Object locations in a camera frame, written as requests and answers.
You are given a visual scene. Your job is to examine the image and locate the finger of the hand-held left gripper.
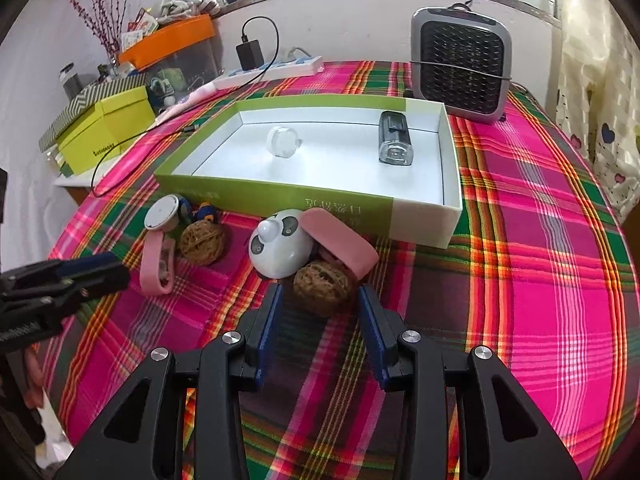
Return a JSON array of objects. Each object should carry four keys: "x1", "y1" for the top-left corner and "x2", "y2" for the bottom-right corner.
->
[
  {"x1": 0, "y1": 252, "x2": 132, "y2": 295},
  {"x1": 0, "y1": 285, "x2": 92, "y2": 322}
]

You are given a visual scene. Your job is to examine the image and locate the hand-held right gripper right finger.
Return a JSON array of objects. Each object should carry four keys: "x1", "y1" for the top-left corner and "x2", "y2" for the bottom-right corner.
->
[{"x1": 357, "y1": 285, "x2": 583, "y2": 480}]

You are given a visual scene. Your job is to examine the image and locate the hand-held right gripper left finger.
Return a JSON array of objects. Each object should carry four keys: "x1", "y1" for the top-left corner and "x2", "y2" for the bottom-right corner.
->
[{"x1": 52, "y1": 284, "x2": 286, "y2": 480}]

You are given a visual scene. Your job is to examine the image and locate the brown walnut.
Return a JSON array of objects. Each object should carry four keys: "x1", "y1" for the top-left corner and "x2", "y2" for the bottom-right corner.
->
[
  {"x1": 293, "y1": 260, "x2": 357, "y2": 318},
  {"x1": 180, "y1": 222, "x2": 224, "y2": 267}
]

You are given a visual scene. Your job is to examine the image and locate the white panda toy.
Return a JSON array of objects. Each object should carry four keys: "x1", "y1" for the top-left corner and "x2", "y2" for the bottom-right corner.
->
[{"x1": 249, "y1": 209, "x2": 314, "y2": 279}]

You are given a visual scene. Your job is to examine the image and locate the pink hair clip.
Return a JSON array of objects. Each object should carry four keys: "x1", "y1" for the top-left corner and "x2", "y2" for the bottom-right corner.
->
[{"x1": 301, "y1": 210, "x2": 380, "y2": 279}]

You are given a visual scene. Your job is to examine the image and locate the blue cord orange bead charm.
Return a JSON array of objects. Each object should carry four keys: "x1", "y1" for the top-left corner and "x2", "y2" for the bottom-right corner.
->
[{"x1": 177, "y1": 197, "x2": 218, "y2": 226}]

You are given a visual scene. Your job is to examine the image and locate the green white cardboard box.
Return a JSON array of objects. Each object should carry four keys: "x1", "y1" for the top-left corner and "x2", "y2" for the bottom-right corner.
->
[{"x1": 154, "y1": 94, "x2": 463, "y2": 250}]

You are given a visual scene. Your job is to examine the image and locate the person's left hand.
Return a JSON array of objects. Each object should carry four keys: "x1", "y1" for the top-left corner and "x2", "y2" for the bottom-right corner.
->
[{"x1": 22, "y1": 347, "x2": 47, "y2": 411}]

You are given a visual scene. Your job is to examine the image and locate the pink plaid cloth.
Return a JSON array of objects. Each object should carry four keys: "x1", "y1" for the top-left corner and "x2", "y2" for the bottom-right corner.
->
[{"x1": 40, "y1": 60, "x2": 632, "y2": 480}]

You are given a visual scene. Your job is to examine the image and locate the yellow-green cardboard box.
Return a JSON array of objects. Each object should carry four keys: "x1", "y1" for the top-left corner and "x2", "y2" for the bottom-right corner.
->
[{"x1": 57, "y1": 85, "x2": 157, "y2": 177}]

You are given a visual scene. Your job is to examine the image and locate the grey chevron pattern box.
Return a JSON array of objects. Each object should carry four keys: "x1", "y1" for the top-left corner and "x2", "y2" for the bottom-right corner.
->
[{"x1": 39, "y1": 77, "x2": 151, "y2": 153}]

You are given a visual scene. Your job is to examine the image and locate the white round plastic case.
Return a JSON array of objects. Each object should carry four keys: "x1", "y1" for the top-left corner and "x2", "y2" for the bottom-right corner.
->
[{"x1": 265, "y1": 125, "x2": 305, "y2": 161}]

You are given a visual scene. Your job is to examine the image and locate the dark glass jar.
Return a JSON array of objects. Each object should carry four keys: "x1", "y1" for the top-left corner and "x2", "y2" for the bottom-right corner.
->
[{"x1": 61, "y1": 63, "x2": 84, "y2": 102}]

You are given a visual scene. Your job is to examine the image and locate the black bike light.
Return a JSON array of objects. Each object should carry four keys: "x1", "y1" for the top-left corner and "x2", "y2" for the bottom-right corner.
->
[{"x1": 377, "y1": 110, "x2": 417, "y2": 167}]

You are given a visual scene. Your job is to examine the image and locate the pink white tube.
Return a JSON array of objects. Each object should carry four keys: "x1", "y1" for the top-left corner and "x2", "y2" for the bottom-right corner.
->
[{"x1": 165, "y1": 82, "x2": 222, "y2": 117}]

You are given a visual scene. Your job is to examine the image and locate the clear bin with orange lid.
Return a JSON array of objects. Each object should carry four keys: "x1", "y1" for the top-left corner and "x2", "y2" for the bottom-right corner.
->
[{"x1": 119, "y1": 14, "x2": 221, "y2": 92}]

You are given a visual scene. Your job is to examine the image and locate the colourful paper cards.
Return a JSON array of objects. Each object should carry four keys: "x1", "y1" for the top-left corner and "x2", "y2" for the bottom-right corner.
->
[{"x1": 120, "y1": 7, "x2": 162, "y2": 55}]

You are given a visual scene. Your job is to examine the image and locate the white power strip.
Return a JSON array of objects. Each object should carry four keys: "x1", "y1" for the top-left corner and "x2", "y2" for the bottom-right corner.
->
[{"x1": 214, "y1": 55, "x2": 325, "y2": 92}]

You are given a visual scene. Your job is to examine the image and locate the purple flower branches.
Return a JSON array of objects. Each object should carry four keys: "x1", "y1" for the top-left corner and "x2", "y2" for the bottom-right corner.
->
[{"x1": 60, "y1": 0, "x2": 142, "y2": 61}]

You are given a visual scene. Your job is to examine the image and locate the black charger adapter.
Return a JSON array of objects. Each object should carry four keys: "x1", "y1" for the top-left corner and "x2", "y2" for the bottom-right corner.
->
[{"x1": 236, "y1": 35, "x2": 265, "y2": 71}]

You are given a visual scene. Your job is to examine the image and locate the grey fan heater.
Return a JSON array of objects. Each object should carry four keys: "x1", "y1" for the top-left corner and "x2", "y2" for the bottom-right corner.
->
[{"x1": 411, "y1": 4, "x2": 514, "y2": 124}]

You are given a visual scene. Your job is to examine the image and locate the heart print curtain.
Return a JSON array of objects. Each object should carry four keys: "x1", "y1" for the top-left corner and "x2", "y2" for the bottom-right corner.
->
[{"x1": 549, "y1": 0, "x2": 640, "y2": 223}]

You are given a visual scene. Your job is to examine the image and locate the black charger cable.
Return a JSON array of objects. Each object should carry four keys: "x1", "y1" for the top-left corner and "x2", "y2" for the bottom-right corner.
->
[{"x1": 91, "y1": 16, "x2": 281, "y2": 199}]

